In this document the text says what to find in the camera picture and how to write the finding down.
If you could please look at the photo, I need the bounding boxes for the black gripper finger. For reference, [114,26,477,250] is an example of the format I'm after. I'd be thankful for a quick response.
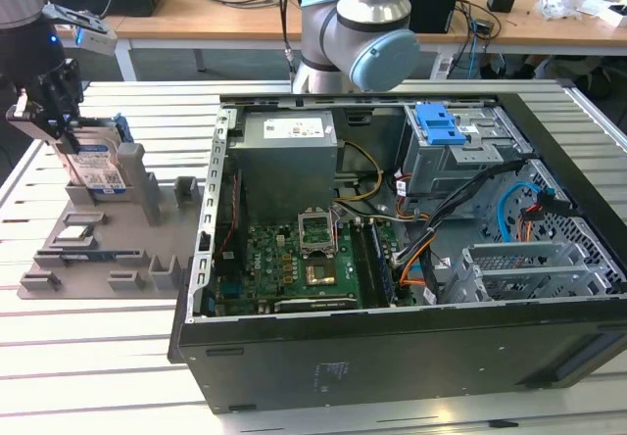
[38,57,82,157]
[5,89,63,141]

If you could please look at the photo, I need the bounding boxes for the thick black sleeved wire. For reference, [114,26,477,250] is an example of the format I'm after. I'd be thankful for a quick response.
[419,158,575,240]

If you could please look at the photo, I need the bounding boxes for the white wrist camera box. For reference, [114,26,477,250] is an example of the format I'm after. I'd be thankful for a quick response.
[41,3,119,57]

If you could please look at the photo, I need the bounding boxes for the installed RAM stick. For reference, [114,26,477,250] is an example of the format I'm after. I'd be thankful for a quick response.
[366,219,397,307]

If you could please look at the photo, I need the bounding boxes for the orange wire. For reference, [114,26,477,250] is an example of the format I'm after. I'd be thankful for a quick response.
[398,236,433,289]

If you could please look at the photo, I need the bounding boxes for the coloured power wire bundle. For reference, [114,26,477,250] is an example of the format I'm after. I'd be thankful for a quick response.
[517,203,546,246]

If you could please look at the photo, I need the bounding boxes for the CPU socket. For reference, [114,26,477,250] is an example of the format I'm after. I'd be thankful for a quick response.
[302,257,340,290]

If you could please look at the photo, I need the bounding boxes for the blue flat data wire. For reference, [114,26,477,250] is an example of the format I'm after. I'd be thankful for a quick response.
[496,179,557,246]

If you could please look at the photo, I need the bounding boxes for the long wooden desk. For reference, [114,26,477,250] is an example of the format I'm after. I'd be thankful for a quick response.
[41,0,627,57]

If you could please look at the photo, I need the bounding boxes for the blue drive cage latch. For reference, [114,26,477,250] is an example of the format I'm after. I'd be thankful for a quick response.
[413,103,469,146]

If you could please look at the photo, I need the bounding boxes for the crumpled clear plastic bag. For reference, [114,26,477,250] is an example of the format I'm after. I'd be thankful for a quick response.
[533,0,597,20]

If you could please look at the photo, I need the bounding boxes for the black expansion slot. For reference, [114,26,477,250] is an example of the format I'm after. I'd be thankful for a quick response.
[272,296,359,312]

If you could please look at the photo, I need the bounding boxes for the grey parts rack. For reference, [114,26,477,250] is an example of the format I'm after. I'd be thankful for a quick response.
[18,143,207,304]

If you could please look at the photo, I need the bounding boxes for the black open PC case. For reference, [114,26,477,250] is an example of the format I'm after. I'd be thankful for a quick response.
[167,79,627,415]

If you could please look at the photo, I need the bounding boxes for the silver CPU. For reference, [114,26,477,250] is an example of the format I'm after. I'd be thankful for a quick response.
[57,223,92,245]

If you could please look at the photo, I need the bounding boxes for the RAM stick on rack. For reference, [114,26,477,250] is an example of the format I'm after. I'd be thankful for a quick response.
[59,251,119,263]

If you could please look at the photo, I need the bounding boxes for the silver optical drive cage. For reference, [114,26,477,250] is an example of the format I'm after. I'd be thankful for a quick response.
[399,103,533,199]

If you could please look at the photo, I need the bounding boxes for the silver disk bay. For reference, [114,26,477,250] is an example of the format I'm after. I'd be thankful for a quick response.
[459,241,616,304]

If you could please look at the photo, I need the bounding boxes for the black RAM slot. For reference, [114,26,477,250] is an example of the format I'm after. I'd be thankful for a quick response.
[350,221,377,309]

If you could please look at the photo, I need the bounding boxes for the yellow and black wires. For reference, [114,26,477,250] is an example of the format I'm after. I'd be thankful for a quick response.
[335,140,386,206]

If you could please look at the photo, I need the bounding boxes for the metal socket cover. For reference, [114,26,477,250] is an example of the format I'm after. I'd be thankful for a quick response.
[297,208,340,259]

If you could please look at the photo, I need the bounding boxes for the black speaker box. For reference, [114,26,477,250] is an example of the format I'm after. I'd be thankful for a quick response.
[404,0,462,34]

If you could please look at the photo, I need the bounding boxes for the green motherboard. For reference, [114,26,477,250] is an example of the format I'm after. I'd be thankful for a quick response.
[213,218,408,316]

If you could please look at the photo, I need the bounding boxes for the hard disk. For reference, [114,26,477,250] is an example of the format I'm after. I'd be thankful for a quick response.
[51,114,136,196]

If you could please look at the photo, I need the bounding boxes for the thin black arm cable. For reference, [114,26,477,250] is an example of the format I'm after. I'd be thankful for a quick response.
[275,0,301,81]

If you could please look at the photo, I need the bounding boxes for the grey power supply unit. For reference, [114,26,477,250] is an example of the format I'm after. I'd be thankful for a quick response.
[227,111,339,225]

